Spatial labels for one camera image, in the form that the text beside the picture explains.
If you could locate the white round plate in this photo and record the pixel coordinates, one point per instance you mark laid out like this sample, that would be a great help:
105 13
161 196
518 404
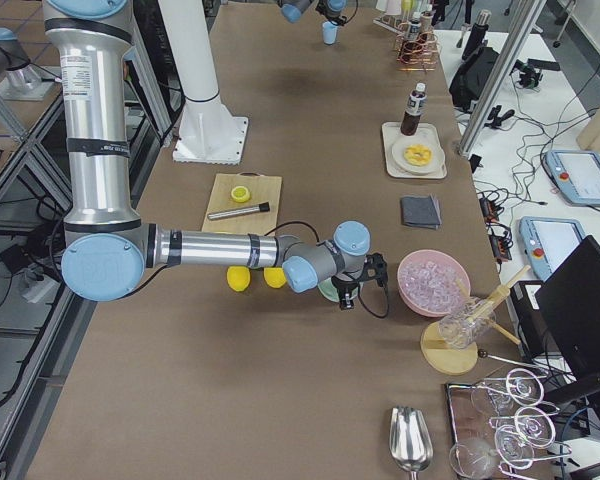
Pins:
398 147

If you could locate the whole lemon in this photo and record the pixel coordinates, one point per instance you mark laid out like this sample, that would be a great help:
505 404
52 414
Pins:
274 277
238 278

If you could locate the light green bowl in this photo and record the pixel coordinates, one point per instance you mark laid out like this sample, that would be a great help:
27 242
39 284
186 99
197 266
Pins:
328 290

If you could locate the wooden glass stand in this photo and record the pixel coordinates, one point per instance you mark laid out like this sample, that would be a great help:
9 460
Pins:
450 361

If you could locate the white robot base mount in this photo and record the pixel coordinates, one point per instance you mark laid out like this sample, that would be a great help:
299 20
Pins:
208 132

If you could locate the steel ice scoop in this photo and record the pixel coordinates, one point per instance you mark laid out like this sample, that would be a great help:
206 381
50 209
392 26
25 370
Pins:
409 440

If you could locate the lower whole lemon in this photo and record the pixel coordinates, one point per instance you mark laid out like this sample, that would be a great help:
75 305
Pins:
238 278

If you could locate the bottle in rack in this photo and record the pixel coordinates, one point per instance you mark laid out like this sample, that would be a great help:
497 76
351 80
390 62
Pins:
413 30
425 26

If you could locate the lower teach pendant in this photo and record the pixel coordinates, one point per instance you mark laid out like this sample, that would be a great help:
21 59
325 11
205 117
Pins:
548 242

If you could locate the upper teach pendant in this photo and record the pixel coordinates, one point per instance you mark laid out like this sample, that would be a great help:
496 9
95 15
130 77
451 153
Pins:
576 174

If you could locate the teach pendant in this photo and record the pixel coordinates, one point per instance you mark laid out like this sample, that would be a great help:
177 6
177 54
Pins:
548 242
576 174

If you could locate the steel cylinder black cap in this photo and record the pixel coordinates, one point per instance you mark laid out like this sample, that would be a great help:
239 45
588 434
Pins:
237 212

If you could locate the wine glass rack tray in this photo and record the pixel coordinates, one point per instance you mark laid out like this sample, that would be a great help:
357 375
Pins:
502 426

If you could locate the upper whole lemon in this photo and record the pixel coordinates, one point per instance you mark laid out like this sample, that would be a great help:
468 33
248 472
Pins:
274 277

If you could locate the dark drink bottle on tray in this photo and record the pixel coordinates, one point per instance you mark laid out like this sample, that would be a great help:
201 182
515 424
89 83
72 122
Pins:
413 110

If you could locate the light blue cup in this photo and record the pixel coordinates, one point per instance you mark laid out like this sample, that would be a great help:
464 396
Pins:
329 32

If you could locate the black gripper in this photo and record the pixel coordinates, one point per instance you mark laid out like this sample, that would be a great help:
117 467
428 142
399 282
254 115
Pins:
341 285
337 15

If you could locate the copper wire bottle rack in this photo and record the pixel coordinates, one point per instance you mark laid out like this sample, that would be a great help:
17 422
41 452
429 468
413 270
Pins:
411 56

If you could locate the cream serving tray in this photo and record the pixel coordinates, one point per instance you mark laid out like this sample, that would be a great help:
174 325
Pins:
425 132

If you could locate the pink bowl with ice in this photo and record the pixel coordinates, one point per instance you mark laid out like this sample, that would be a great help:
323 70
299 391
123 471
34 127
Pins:
432 283

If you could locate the half lemon slice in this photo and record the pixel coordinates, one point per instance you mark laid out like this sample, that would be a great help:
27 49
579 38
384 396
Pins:
240 194

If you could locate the grey folded cloth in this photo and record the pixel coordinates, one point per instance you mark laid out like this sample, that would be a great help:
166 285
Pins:
420 211

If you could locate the black monitor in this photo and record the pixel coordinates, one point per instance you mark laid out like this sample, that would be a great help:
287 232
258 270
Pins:
569 302

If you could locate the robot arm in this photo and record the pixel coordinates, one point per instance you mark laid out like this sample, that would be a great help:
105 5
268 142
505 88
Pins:
108 245
331 10

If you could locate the wooden cutting board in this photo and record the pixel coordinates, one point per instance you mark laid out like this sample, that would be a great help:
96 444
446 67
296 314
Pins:
262 189

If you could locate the clear glass mug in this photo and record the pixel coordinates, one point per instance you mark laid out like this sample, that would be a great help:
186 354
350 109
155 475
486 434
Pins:
466 323

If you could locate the glazed donut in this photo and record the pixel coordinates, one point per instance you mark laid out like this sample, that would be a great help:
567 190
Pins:
417 155

